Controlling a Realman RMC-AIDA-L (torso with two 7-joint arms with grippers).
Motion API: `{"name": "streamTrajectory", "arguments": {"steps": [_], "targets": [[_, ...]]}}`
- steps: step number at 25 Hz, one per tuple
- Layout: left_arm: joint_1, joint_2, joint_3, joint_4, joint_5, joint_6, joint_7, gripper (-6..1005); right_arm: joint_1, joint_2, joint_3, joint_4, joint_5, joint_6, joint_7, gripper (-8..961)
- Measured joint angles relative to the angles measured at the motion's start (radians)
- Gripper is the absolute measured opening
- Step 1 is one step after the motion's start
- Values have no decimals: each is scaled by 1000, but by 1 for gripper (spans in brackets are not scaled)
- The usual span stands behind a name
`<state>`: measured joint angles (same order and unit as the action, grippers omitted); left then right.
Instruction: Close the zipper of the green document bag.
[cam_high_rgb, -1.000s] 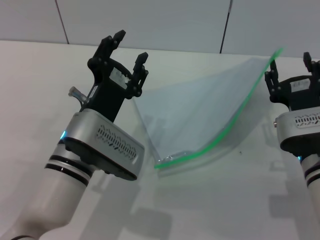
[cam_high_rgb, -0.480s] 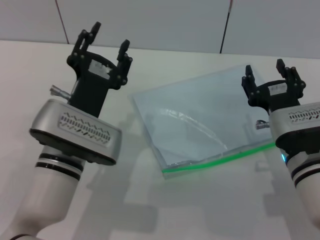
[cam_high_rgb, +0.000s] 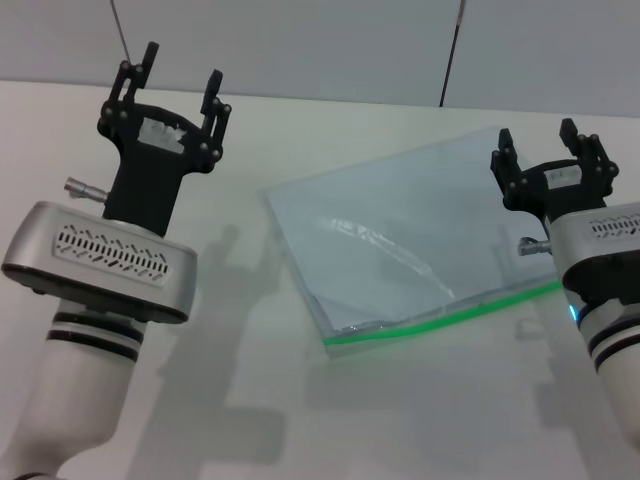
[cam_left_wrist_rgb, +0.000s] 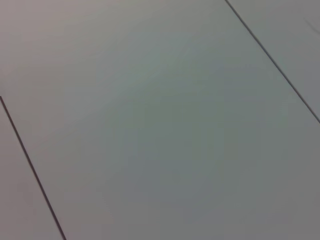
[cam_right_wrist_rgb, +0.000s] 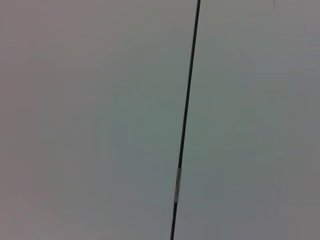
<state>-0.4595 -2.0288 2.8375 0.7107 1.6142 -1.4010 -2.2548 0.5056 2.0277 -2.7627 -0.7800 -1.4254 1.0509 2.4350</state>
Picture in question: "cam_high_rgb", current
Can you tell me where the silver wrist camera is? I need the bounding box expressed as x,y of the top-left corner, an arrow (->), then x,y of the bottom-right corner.
1,200 -> 200,325
547,202 -> 640,314

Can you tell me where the translucent green-zip document bag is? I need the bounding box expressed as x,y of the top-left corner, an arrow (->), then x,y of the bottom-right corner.
257,127 -> 564,359

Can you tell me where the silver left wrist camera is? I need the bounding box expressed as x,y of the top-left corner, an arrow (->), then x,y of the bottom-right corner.
1,200 -> 200,325

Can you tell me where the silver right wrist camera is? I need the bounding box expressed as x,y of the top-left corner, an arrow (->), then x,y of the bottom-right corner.
547,202 -> 640,314

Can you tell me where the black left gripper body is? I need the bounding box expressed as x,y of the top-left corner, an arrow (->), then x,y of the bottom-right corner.
104,103 -> 222,237

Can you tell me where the left arm grey plug cable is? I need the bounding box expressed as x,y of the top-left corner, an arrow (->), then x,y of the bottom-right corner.
63,177 -> 109,204

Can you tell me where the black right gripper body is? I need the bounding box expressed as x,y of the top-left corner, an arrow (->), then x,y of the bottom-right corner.
504,161 -> 609,224

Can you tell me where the right arm metal plug cable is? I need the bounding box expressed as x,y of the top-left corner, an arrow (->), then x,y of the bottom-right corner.
517,237 -> 552,257

